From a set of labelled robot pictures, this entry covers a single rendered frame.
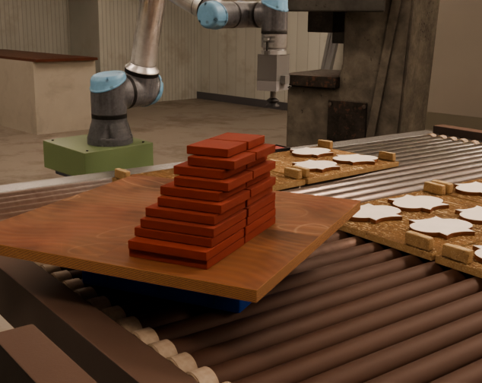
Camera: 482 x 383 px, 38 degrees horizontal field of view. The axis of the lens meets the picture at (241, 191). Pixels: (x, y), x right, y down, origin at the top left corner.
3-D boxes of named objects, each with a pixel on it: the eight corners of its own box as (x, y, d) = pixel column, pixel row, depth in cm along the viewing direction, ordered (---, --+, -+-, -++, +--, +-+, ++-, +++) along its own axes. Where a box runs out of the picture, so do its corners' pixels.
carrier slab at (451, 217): (308, 219, 163) (309, 201, 162) (423, 195, 187) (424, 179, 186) (431, 261, 136) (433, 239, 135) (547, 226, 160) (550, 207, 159)
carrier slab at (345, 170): (228, 164, 223) (228, 159, 223) (318, 150, 249) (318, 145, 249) (308, 185, 197) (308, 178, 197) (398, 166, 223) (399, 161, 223)
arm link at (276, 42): (291, 33, 204) (279, 34, 197) (291, 50, 205) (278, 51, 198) (268, 33, 208) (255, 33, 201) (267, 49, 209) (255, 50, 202)
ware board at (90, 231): (-43, 247, 108) (-44, 236, 108) (134, 182, 153) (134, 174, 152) (256, 303, 89) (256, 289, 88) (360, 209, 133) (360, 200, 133)
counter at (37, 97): (6, 108, 1066) (2, 49, 1045) (100, 128, 885) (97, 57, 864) (-49, 112, 1011) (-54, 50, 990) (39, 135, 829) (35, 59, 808)
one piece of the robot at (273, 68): (285, 42, 196) (283, 100, 200) (299, 41, 204) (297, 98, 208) (255, 41, 201) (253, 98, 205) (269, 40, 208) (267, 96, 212)
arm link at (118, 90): (83, 112, 233) (80, 71, 229) (113, 108, 243) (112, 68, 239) (107, 117, 225) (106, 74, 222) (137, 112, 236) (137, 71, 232)
